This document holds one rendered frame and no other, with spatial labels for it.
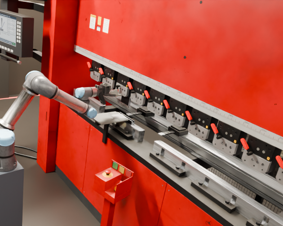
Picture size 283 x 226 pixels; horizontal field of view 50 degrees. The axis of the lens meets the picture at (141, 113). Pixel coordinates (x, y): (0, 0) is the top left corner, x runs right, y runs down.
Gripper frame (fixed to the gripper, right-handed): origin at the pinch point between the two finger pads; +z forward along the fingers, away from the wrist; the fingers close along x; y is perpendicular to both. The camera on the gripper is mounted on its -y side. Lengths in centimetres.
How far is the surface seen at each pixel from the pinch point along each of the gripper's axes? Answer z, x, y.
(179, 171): 0, -79, -28
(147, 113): 27.5, -11.2, -16.9
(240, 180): 31, -105, -28
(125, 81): 3.2, -5.0, 10.3
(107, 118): -9.7, -5.9, -18.7
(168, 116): 3, -57, 2
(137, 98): 2.7, -22.7, 2.5
